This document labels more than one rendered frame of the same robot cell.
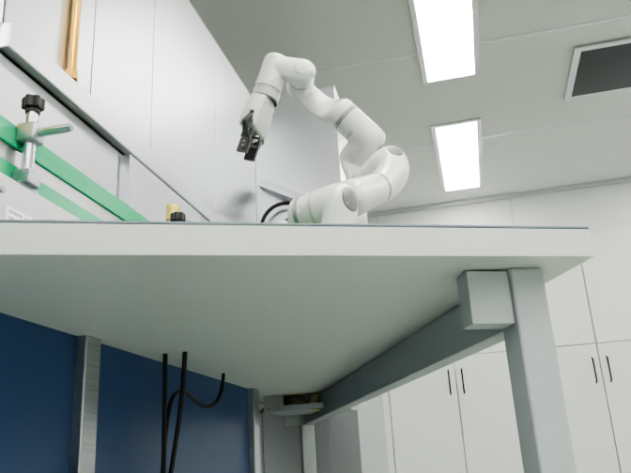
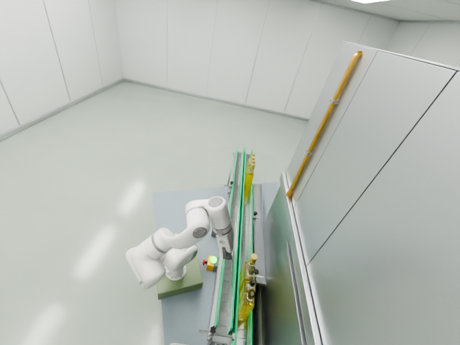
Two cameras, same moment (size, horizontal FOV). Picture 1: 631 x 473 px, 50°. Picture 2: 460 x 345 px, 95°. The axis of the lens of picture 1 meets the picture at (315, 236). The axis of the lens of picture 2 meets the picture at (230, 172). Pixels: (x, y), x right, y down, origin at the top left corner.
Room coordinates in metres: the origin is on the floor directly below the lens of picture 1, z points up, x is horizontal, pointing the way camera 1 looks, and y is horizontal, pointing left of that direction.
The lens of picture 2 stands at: (2.14, -0.04, 2.13)
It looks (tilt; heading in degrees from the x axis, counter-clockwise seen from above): 36 degrees down; 164
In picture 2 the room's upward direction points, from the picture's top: 13 degrees clockwise
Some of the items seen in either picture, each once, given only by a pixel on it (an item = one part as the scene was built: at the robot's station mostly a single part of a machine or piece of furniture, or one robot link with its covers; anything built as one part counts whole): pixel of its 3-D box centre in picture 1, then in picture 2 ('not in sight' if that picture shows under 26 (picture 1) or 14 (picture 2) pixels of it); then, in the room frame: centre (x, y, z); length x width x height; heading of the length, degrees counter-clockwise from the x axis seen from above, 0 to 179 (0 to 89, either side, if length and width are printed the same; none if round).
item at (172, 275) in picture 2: not in sight; (174, 263); (1.46, -0.06, 0.90); 0.16 x 0.13 x 0.15; 97
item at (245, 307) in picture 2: not in sight; (244, 306); (1.75, 0.31, 0.99); 0.06 x 0.06 x 0.21; 77
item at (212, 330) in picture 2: not in sight; (216, 335); (1.84, 0.16, 0.95); 0.17 x 0.03 x 0.12; 77
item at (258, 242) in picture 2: not in sight; (256, 225); (1.13, 0.56, 0.84); 0.95 x 0.09 x 0.11; 167
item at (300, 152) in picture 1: (316, 211); not in sight; (3.02, -0.01, 1.69); 0.70 x 0.37 x 0.89; 167
